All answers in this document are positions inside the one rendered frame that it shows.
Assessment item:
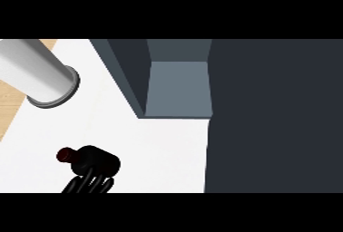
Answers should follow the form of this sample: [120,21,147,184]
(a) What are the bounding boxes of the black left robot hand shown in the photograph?
[61,168,116,194]

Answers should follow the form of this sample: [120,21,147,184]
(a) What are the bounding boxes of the dark wine bottle red cap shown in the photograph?
[55,144,122,179]

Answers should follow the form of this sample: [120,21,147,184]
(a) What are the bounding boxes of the dark grey open cabinet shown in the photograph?
[89,38,215,120]

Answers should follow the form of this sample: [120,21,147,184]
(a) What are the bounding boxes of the white cylinder grey rim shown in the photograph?
[0,38,82,110]

